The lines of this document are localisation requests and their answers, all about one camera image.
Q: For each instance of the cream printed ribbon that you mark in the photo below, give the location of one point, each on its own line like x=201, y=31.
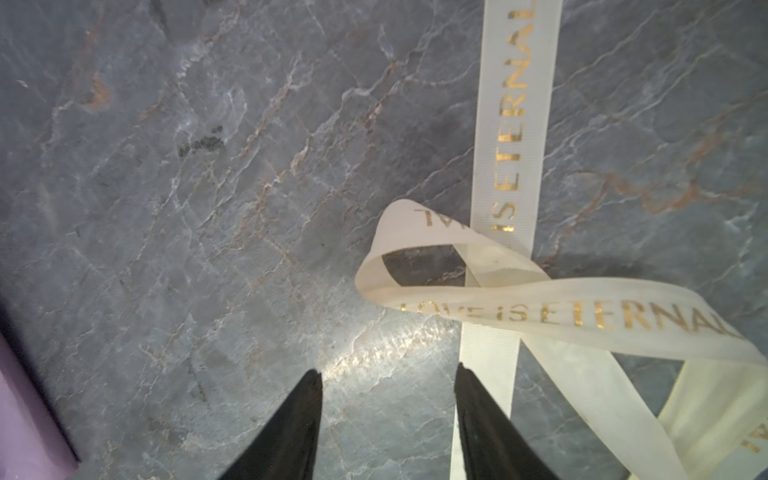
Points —
x=671, y=389

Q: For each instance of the pink purple wrapping paper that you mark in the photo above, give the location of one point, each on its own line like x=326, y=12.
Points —
x=32, y=445

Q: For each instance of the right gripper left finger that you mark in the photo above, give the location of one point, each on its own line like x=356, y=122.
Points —
x=286, y=447

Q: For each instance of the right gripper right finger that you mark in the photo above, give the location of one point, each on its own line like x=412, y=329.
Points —
x=492, y=447

